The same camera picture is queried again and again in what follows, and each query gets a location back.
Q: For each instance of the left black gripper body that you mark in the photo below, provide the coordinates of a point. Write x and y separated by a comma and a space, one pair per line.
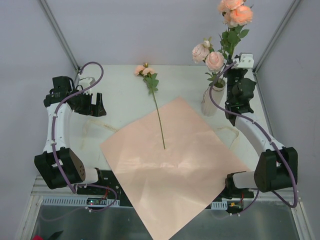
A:
90, 104

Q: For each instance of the right aluminium frame post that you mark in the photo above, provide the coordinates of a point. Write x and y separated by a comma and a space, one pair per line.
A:
276, 35

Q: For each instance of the white cable duct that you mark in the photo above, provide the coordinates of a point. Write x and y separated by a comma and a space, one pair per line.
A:
69, 201
219, 205

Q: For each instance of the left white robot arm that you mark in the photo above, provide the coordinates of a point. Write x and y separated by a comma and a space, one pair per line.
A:
58, 165

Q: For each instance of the left aluminium frame post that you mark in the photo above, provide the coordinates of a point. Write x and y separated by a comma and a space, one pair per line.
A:
58, 33

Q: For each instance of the pink wrapping paper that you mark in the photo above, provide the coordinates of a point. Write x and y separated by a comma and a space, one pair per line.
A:
171, 165

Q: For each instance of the left white cable duct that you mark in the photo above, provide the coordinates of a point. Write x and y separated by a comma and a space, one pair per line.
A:
69, 201

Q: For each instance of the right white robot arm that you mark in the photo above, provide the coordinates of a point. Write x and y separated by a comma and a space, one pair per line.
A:
277, 166

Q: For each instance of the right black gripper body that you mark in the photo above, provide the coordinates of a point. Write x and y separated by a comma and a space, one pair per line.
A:
232, 74

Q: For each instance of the right white cable duct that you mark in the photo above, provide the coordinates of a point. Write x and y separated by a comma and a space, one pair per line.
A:
219, 205

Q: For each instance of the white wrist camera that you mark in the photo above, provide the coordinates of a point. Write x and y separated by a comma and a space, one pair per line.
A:
85, 83
244, 61

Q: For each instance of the cream printed ribbon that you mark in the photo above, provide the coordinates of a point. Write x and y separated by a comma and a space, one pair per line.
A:
104, 125

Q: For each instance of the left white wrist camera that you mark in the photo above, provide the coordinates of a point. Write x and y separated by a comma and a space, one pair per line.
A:
85, 83

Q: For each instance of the aluminium frame post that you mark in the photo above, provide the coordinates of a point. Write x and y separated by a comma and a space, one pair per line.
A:
276, 35
58, 33

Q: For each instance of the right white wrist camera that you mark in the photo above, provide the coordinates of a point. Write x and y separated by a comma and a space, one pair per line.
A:
244, 61

